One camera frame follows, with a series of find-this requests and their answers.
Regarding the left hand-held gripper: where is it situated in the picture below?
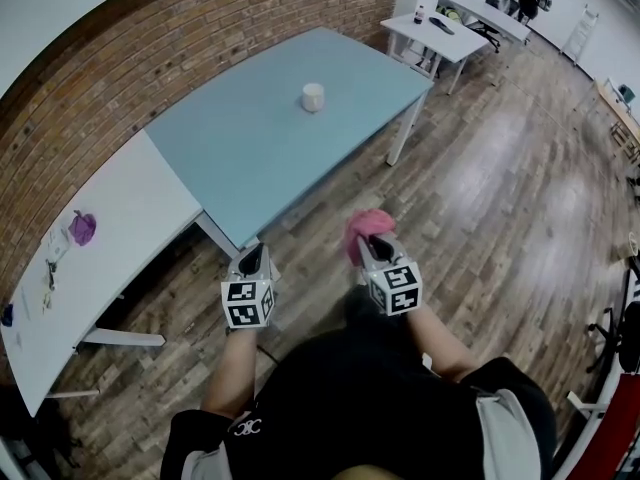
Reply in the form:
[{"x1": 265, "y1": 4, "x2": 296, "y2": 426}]
[{"x1": 221, "y1": 243, "x2": 281, "y2": 337}]

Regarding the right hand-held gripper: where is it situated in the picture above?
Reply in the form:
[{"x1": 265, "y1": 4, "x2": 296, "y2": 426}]
[{"x1": 355, "y1": 233, "x2": 424, "y2": 317}]

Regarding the pink cloth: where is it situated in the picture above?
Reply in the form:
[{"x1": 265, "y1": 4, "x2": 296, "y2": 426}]
[{"x1": 344, "y1": 209, "x2": 396, "y2": 267}]

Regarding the white cup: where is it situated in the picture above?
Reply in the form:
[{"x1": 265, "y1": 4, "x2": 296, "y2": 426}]
[{"x1": 301, "y1": 82, "x2": 325, "y2": 114}]

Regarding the person's left forearm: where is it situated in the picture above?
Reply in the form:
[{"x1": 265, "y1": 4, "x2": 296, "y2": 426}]
[{"x1": 201, "y1": 327, "x2": 261, "y2": 417}]

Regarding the person's right forearm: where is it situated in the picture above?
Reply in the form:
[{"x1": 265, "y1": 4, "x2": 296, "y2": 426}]
[{"x1": 405, "y1": 310, "x2": 484, "y2": 382}]

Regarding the purple crumpled cloth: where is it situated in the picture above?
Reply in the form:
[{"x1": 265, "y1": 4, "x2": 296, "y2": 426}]
[{"x1": 68, "y1": 210, "x2": 98, "y2": 246}]

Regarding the person's black and grey shirt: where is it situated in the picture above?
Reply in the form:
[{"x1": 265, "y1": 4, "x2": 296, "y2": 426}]
[{"x1": 159, "y1": 287, "x2": 559, "y2": 480}]

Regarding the pile of small trinkets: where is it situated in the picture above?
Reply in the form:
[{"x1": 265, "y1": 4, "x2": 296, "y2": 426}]
[{"x1": 42, "y1": 227, "x2": 71, "y2": 314}]

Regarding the white desk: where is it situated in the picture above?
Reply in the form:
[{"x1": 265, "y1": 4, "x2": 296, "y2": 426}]
[
  {"x1": 437, "y1": 0, "x2": 531, "y2": 44},
  {"x1": 379, "y1": 12, "x2": 489, "y2": 94}
]

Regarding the yellow-green bag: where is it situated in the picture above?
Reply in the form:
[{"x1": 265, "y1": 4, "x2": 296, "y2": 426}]
[{"x1": 434, "y1": 0, "x2": 464, "y2": 22}]

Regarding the light wooden rack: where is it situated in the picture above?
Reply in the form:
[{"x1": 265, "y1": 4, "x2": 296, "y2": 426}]
[{"x1": 594, "y1": 77, "x2": 640, "y2": 164}]

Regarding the white folding rack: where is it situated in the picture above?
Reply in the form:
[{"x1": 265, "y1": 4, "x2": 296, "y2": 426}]
[{"x1": 559, "y1": 2, "x2": 600, "y2": 67}]

